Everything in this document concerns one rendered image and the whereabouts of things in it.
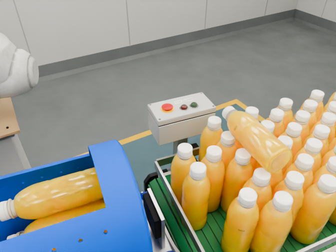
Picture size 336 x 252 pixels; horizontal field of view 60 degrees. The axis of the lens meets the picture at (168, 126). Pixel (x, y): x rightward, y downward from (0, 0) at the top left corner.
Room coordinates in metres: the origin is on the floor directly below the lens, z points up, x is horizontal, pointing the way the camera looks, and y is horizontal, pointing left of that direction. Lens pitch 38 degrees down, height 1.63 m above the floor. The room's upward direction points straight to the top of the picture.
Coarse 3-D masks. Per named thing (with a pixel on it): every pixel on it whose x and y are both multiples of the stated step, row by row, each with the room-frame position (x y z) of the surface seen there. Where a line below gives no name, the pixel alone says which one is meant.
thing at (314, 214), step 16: (288, 112) 0.76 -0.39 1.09; (320, 112) 0.79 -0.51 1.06; (304, 128) 0.68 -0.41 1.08; (304, 144) 0.63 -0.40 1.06; (320, 160) 0.55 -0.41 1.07; (304, 176) 0.49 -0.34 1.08; (304, 192) 0.46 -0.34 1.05; (320, 192) 0.44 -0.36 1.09; (304, 208) 0.43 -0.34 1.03; (320, 208) 0.41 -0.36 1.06; (304, 224) 0.42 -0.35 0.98; (320, 224) 0.41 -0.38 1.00; (304, 240) 0.41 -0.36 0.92
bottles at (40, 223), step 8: (72, 208) 0.38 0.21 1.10; (80, 208) 0.38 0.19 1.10; (88, 208) 0.38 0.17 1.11; (96, 208) 0.38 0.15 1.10; (16, 216) 0.39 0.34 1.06; (48, 216) 0.36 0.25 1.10; (56, 216) 0.36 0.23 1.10; (64, 216) 0.36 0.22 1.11; (72, 216) 0.36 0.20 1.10; (32, 224) 0.34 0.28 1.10; (40, 224) 0.34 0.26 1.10; (48, 224) 0.34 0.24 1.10; (24, 232) 0.33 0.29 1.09
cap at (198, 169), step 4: (192, 164) 0.49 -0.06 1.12; (196, 164) 0.49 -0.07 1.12; (200, 164) 0.49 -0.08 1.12; (204, 164) 0.49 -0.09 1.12; (192, 168) 0.48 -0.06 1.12; (196, 168) 0.48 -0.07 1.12; (200, 168) 0.48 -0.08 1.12; (204, 168) 0.48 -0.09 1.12; (192, 172) 0.47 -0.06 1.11; (196, 172) 0.47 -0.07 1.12; (200, 172) 0.47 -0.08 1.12; (204, 172) 0.47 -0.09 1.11; (196, 176) 0.47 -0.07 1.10; (200, 176) 0.47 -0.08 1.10
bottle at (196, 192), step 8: (192, 176) 0.47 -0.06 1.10; (184, 184) 0.48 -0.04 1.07; (192, 184) 0.46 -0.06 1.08; (200, 184) 0.46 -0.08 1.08; (208, 184) 0.47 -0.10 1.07; (184, 192) 0.47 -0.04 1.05; (192, 192) 0.46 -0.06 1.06; (200, 192) 0.45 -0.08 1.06; (208, 192) 0.46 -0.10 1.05; (184, 200) 0.47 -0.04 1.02; (192, 200) 0.45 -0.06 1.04; (200, 200) 0.45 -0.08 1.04; (208, 200) 0.47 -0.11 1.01; (184, 208) 0.46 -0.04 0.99; (192, 208) 0.45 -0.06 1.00; (200, 208) 0.45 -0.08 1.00; (192, 216) 0.45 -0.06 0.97; (200, 216) 0.45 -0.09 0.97; (192, 224) 0.45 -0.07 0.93; (200, 224) 0.45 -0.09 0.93
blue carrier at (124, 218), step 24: (96, 144) 0.46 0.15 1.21; (120, 144) 0.45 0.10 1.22; (48, 168) 0.47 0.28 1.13; (72, 168) 0.49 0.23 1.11; (96, 168) 0.37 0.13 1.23; (120, 168) 0.38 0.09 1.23; (0, 192) 0.43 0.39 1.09; (120, 192) 0.33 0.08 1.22; (96, 216) 0.29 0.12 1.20; (120, 216) 0.30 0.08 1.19; (144, 216) 0.31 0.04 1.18; (0, 240) 0.37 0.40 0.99; (24, 240) 0.25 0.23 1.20; (48, 240) 0.25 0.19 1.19; (72, 240) 0.26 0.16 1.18; (96, 240) 0.27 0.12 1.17; (120, 240) 0.27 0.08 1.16; (144, 240) 0.28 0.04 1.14
